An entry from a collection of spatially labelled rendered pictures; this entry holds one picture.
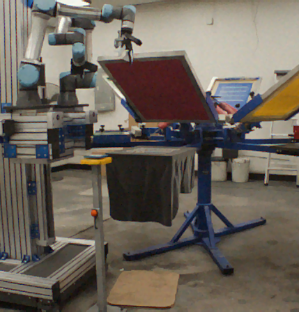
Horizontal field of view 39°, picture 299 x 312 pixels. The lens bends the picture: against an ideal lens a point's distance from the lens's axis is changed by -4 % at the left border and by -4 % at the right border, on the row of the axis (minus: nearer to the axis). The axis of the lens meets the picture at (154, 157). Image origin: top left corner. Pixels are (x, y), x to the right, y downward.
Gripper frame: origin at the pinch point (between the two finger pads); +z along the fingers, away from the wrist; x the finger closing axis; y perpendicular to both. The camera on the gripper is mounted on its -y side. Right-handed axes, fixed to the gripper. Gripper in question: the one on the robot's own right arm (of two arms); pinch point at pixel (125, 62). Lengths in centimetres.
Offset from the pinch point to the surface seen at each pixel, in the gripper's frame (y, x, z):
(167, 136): 25, -134, 14
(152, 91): 5, -50, 1
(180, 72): -21.5, -30.0, -4.2
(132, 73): 10.3, -29.3, -4.3
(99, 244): 11, -15, 103
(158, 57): -13.0, -15.1, -8.1
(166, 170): -19, -30, 57
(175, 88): -12.3, -47.5, 0.5
